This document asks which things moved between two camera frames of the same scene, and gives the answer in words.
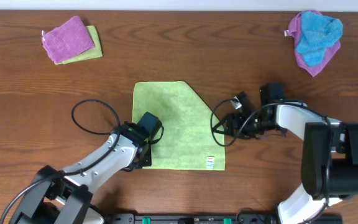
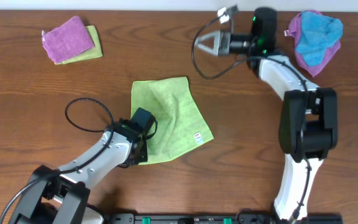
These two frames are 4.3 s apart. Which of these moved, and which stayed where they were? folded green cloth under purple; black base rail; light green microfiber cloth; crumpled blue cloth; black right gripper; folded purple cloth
Moved: light green microfiber cloth; black right gripper
Stayed: crumpled blue cloth; black base rail; folded green cloth under purple; folded purple cloth
